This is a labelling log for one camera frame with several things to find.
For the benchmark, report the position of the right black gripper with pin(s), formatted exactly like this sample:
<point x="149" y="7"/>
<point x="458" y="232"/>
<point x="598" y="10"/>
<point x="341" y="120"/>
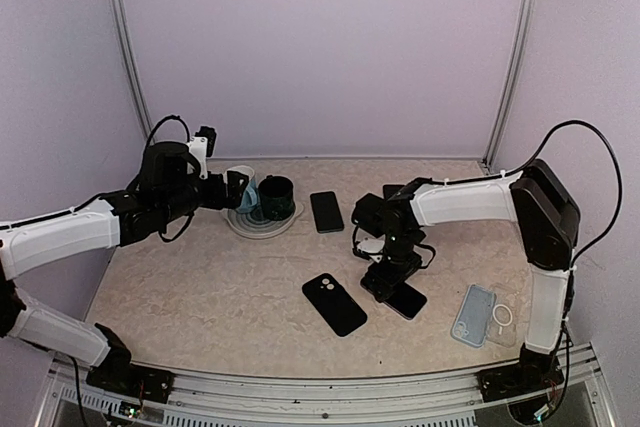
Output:
<point x="385" y="280"/>

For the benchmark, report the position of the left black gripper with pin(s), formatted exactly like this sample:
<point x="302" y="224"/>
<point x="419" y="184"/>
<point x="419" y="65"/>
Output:
<point x="234" y="193"/>

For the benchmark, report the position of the black phone pink edge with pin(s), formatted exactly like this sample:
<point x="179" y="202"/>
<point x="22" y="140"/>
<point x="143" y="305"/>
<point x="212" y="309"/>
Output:
<point x="403" y="299"/>

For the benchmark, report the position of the black phone case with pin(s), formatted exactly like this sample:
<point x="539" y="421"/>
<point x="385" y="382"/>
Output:
<point x="334" y="304"/>

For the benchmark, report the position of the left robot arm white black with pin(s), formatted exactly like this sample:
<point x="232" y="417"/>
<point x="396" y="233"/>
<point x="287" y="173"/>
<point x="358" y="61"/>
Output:
<point x="173" y="183"/>

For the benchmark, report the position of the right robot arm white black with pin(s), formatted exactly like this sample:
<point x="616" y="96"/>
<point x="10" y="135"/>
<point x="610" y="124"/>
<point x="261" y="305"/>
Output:
<point x="531" y="205"/>

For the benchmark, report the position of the black phone upper right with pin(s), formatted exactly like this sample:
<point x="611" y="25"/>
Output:
<point x="391" y="189"/>

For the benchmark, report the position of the black phone upper middle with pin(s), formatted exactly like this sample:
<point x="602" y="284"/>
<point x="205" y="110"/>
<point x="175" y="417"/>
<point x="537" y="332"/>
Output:
<point x="326" y="212"/>

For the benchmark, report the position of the light blue phone case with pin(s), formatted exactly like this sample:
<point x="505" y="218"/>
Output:
<point x="472" y="322"/>

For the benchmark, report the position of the clear magsafe phone case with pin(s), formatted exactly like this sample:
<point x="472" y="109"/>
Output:
<point x="504" y="317"/>

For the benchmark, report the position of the light blue ceramic mug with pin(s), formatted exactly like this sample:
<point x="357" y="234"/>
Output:
<point x="250" y="199"/>

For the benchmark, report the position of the dark green ceramic mug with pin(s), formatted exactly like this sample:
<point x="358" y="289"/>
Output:
<point x="276" y="197"/>

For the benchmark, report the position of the white grey ringed plate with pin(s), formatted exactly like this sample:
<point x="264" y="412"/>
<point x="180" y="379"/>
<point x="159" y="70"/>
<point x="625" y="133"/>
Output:
<point x="250" y="227"/>

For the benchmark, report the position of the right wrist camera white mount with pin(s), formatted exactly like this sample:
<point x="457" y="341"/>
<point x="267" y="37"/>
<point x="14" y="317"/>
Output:
<point x="369" y="249"/>

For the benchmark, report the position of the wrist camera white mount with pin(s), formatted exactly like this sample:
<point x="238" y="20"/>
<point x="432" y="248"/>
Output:
<point x="201" y="147"/>
<point x="369" y="249"/>

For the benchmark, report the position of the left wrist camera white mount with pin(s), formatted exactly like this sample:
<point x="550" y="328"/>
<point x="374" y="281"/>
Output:
<point x="201" y="147"/>

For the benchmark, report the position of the front aluminium rail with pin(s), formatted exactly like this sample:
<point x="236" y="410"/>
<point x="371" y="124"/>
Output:
<point x="452" y="398"/>

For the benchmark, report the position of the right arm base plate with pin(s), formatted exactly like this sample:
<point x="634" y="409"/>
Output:
<point x="515" y="380"/>

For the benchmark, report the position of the right aluminium frame post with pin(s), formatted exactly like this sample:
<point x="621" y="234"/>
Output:
<point x="525" y="14"/>

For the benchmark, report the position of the aluminium frame post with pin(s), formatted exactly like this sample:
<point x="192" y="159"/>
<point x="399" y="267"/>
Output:
<point x="127" y="53"/>
<point x="525" y="14"/>

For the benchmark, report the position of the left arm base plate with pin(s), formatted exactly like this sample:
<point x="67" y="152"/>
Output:
<point x="145" y="383"/>

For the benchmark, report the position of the left aluminium frame post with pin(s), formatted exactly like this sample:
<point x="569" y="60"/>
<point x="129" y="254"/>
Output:
<point x="127" y="53"/>

